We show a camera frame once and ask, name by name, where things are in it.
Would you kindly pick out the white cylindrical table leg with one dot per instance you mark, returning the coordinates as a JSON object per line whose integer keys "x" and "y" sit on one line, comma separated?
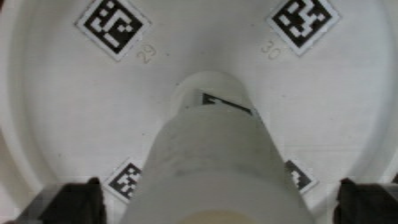
{"x": 213, "y": 178}

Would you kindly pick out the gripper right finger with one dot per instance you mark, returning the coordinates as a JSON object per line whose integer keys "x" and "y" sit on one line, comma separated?
{"x": 366, "y": 203}

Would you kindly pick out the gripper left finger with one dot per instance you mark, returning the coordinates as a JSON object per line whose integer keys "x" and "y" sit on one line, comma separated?
{"x": 67, "y": 204}

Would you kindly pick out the white round table top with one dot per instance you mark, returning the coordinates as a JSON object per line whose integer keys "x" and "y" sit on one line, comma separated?
{"x": 101, "y": 58}

